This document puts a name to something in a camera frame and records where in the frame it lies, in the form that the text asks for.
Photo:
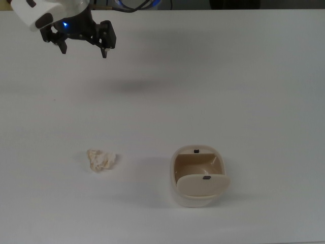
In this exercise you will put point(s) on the cream paper trash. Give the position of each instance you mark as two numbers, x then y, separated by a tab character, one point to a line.
100	160

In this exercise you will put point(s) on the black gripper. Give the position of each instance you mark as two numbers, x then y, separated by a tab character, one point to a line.
81	36

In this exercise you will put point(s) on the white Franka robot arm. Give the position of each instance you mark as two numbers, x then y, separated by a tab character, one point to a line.
30	12

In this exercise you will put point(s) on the small cream bin with lid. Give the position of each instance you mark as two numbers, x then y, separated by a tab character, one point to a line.
198	186

